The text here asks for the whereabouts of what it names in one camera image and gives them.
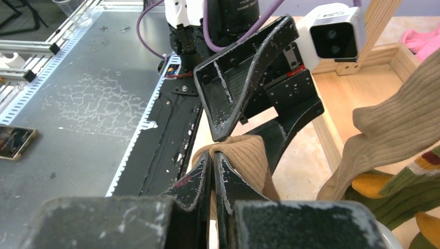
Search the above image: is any olive striped sock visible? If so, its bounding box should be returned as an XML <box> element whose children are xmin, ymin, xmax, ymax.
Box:
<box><xmin>343</xmin><ymin>144</ymin><xmax>440</xmax><ymax>249</ymax></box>

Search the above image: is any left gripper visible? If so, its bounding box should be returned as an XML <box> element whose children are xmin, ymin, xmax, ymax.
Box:
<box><xmin>194</xmin><ymin>15</ymin><xmax>324</xmax><ymax>173</ymax></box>

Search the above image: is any wooden hanger rack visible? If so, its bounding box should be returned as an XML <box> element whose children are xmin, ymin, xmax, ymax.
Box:
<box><xmin>313</xmin><ymin>1</ymin><xmax>439</xmax><ymax>171</ymax></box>

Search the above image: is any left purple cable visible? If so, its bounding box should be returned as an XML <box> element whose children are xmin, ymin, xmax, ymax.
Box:
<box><xmin>136</xmin><ymin>0</ymin><xmax>363</xmax><ymax>61</ymax></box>

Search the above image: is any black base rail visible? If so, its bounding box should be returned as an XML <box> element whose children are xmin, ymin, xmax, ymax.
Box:
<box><xmin>106</xmin><ymin>54</ymin><xmax>202</xmax><ymax>197</ymax></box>

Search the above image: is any pink cloth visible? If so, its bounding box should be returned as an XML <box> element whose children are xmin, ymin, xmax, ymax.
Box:
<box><xmin>400</xmin><ymin>25</ymin><xmax>439</xmax><ymax>61</ymax></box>

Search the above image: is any tan ribbed sock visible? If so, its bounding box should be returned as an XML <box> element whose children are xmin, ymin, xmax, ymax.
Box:
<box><xmin>317</xmin><ymin>50</ymin><xmax>439</xmax><ymax>200</ymax></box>
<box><xmin>189</xmin><ymin>135</ymin><xmax>280</xmax><ymax>201</ymax></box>

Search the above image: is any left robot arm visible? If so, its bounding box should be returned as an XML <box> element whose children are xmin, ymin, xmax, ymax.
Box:
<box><xmin>165</xmin><ymin>1</ymin><xmax>324</xmax><ymax>171</ymax></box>

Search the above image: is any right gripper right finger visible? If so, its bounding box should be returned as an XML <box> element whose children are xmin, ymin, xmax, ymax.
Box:
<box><xmin>213</xmin><ymin>153</ymin><xmax>386</xmax><ymax>248</ymax></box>

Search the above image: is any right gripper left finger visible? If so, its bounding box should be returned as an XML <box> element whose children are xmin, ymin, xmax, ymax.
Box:
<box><xmin>20</xmin><ymin>151</ymin><xmax>211</xmax><ymax>248</ymax></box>

